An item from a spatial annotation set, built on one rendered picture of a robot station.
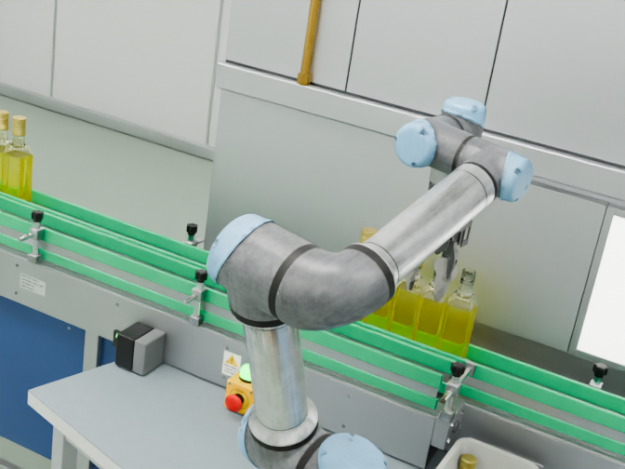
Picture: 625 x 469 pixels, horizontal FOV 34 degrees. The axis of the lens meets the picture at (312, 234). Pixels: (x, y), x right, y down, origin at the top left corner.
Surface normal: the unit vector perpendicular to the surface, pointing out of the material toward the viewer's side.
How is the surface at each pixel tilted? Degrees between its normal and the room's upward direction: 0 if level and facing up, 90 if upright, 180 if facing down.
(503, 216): 90
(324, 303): 86
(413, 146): 90
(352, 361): 90
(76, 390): 0
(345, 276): 46
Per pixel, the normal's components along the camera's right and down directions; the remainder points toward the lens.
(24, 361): -0.45, 0.28
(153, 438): 0.15, -0.92
